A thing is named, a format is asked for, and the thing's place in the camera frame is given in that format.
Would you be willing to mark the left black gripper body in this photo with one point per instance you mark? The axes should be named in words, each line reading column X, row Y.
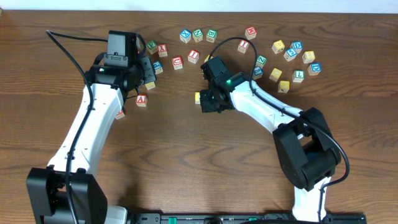
column 148, row 70

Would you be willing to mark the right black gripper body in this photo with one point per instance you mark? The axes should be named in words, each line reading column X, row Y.
column 206, row 101

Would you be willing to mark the yellow C block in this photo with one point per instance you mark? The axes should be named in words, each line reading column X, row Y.
column 197, row 98

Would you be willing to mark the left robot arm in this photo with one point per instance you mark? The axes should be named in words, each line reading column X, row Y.
column 66, row 191

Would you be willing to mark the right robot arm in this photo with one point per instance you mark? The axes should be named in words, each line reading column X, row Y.
column 306, row 150

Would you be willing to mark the yellow block left lower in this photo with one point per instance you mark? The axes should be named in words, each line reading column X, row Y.
column 150, row 85

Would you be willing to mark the blue P block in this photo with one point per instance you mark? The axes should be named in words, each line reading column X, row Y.
column 158, row 67

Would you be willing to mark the red A block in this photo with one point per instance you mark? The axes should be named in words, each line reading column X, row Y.
column 141, row 100

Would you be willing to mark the green F block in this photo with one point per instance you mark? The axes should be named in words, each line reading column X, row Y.
column 152, row 47

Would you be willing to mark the red Y block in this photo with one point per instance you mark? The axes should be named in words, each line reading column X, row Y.
column 162, row 50

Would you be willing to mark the red U block upper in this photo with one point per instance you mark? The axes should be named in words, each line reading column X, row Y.
column 177, row 63

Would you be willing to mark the red u block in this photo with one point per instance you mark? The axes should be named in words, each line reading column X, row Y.
column 120, row 114
column 177, row 63

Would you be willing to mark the yellow block centre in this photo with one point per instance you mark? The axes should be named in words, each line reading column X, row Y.
column 207, row 58

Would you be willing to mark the red U block lower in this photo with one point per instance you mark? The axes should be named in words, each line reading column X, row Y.
column 120, row 114

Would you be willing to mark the red I block left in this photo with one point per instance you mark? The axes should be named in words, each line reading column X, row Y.
column 193, row 56

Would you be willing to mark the red i block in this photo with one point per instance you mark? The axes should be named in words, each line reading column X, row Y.
column 193, row 56
column 243, row 46

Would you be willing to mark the blue 2 block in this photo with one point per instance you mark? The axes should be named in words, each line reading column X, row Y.
column 257, row 73

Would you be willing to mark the green Z block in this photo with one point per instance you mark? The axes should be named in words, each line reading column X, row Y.
column 261, row 61

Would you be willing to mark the red I block right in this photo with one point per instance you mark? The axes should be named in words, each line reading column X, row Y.
column 243, row 46

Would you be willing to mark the green N block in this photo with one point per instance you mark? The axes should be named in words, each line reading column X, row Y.
column 197, row 35

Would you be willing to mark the yellow block right middle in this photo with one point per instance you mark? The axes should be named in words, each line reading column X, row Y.
column 275, row 74

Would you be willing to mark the green B block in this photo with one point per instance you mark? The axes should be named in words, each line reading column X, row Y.
column 211, row 35

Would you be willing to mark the yellow block right lower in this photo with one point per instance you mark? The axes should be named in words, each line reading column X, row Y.
column 283, row 86

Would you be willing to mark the red M block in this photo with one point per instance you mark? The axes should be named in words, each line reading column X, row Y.
column 250, row 32

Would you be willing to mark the yellow block right upper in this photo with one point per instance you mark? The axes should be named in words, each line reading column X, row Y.
column 278, row 46

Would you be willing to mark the green L block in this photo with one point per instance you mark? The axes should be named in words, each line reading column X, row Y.
column 298, row 76

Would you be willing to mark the blue S block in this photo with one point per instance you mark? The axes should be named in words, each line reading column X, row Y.
column 290, row 54

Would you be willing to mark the blue D block upper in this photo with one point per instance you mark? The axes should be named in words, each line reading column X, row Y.
column 297, row 46

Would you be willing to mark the blue d block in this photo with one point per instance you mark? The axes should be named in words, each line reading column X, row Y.
column 314, row 69
column 297, row 46

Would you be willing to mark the yellow block far right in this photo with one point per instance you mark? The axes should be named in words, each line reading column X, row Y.
column 308, row 56

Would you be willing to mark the blue D block lower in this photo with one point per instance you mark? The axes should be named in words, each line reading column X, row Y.
column 314, row 69

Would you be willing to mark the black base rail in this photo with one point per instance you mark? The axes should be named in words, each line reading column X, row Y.
column 155, row 218

